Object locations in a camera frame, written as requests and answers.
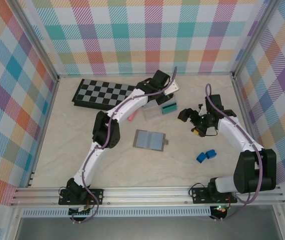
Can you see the beige card holder with sleeves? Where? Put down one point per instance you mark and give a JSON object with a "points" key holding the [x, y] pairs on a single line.
{"points": [[150, 140]]}

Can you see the blue plastic block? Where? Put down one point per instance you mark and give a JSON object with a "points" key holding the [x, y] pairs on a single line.
{"points": [[201, 158], [211, 154]]}

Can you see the small circuit board with lights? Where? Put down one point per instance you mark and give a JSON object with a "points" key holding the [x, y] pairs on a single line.
{"points": [[220, 208]]}

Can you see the teal card with black stripe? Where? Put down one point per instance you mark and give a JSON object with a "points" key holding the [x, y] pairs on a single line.
{"points": [[168, 111]]}

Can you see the clear plastic organizer box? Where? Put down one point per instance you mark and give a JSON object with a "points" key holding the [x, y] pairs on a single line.
{"points": [[151, 113]]}

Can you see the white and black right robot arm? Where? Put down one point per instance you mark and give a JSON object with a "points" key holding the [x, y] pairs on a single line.
{"points": [[240, 137]]}

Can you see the aluminium frame post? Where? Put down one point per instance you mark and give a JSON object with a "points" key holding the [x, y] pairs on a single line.
{"points": [[253, 37], [38, 41]]}

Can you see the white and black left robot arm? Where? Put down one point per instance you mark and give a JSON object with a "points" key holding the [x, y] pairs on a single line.
{"points": [[126, 105]]}

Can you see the black and grey chessboard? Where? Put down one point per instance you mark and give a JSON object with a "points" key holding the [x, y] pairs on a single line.
{"points": [[95, 92]]}

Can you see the aluminium mounting rail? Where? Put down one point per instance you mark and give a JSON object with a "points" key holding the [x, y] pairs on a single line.
{"points": [[145, 193]]}

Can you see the pink marker pen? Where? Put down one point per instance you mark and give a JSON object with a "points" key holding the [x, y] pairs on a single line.
{"points": [[132, 118]]}

